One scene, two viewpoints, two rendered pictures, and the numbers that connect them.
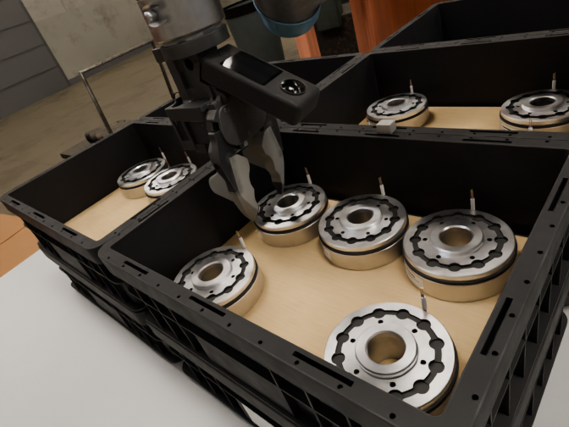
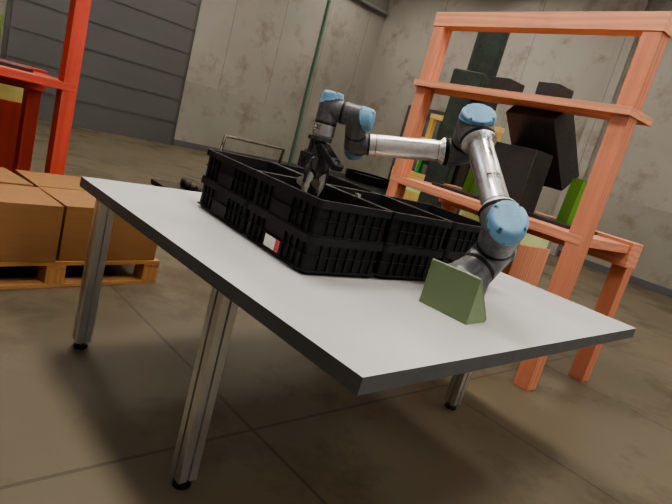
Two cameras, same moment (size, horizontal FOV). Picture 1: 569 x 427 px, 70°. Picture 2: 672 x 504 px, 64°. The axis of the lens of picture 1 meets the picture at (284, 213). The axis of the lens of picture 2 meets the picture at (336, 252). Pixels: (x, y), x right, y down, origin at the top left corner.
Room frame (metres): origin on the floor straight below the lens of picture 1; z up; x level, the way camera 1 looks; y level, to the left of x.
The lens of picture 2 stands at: (-1.44, -0.07, 1.12)
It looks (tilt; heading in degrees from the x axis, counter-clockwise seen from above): 12 degrees down; 358
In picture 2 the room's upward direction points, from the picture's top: 15 degrees clockwise
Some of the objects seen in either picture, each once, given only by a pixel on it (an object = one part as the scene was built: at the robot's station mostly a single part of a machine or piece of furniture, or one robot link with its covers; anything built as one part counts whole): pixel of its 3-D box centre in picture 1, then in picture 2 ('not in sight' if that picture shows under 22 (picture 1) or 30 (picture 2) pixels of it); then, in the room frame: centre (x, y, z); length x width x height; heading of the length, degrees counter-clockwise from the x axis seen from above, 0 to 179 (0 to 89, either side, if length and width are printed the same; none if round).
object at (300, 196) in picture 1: (288, 202); not in sight; (0.46, -0.01, 0.86); 0.05 x 0.05 x 0.01
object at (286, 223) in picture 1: (289, 205); not in sight; (0.46, -0.01, 0.86); 0.10 x 0.10 x 0.01
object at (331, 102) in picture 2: not in sight; (330, 108); (0.45, 0.02, 1.19); 0.09 x 0.08 x 0.11; 80
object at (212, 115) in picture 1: (210, 92); (316, 153); (0.46, 0.03, 1.03); 0.09 x 0.08 x 0.12; 43
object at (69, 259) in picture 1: (139, 196); (259, 181); (0.65, 0.22, 0.87); 0.40 x 0.30 x 0.11; 39
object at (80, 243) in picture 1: (124, 170); (263, 168); (0.65, 0.22, 0.92); 0.40 x 0.30 x 0.02; 39
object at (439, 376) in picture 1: (386, 352); not in sight; (0.20, -0.04, 0.86); 0.10 x 0.10 x 0.01
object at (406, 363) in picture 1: (385, 349); not in sight; (0.20, -0.04, 0.86); 0.05 x 0.05 x 0.01
